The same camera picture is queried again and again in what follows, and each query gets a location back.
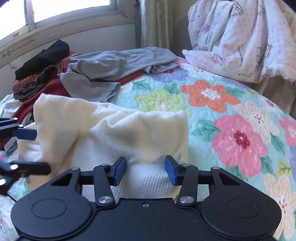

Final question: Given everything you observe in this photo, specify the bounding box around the cream knit baby cardigan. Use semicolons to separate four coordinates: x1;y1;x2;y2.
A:
18;94;189;199

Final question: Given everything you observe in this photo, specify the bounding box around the red garment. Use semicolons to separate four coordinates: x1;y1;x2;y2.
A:
0;69;147;151

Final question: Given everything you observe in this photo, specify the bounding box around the pale printed cream garment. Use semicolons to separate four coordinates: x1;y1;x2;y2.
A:
0;94;34;126

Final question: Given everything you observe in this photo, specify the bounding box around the red leather cushion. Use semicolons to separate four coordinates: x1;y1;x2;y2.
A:
12;51;81;92

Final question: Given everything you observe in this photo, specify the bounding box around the dark brown garment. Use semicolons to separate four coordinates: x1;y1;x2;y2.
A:
14;65;58;102

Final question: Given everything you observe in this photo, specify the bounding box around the black garment on cushion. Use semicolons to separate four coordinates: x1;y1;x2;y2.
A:
15;40;70;80

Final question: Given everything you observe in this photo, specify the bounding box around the floral quilted bedspread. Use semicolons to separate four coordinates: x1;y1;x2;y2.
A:
0;48;296;241

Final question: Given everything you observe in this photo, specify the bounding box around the grey cloth garment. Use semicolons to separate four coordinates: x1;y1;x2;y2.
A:
60;47;178;102

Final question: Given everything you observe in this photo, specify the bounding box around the pink patterned white blanket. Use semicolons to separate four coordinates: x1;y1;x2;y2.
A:
182;1;295;83

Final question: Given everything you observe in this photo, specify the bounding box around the gold satin curtain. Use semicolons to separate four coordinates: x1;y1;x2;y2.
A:
139;0;174;49

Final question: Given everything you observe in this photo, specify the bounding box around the black cable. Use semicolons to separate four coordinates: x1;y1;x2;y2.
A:
4;192;18;204

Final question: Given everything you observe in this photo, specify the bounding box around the wooden window frame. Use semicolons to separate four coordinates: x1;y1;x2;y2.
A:
1;1;134;67

